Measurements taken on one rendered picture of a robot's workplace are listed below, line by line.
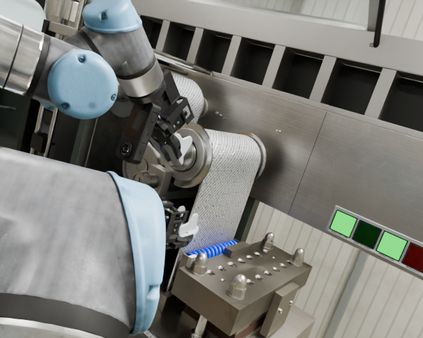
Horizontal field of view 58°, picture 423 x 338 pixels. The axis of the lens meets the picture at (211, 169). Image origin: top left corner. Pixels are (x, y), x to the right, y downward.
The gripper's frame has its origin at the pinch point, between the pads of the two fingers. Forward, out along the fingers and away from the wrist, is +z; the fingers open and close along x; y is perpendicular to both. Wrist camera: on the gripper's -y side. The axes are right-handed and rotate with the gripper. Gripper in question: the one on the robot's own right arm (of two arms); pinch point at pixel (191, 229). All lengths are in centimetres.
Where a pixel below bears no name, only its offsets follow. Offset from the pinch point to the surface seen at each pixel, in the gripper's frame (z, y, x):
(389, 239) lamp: 29.2, 10.8, -35.0
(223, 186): 6.9, 10.5, -0.3
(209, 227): 7.0, -0.3, -0.3
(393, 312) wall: 169, -58, -39
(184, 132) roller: -3.5, 20.7, 7.2
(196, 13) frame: 30, 53, 44
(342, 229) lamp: 29.3, 8.1, -24.2
